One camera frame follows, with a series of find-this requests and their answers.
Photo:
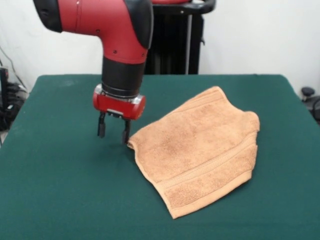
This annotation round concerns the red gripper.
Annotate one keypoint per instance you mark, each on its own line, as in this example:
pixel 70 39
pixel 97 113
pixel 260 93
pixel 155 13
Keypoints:
pixel 117 107

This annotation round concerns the tan terry towel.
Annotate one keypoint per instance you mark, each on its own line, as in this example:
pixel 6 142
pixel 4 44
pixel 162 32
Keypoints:
pixel 200 155

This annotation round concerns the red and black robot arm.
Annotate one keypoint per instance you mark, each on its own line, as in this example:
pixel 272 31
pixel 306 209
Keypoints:
pixel 120 50

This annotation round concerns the dark green table cloth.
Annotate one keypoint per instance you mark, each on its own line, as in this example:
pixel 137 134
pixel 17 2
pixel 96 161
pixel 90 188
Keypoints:
pixel 75 187

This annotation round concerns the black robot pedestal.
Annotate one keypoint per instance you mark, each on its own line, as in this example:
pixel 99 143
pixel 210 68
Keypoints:
pixel 180 42

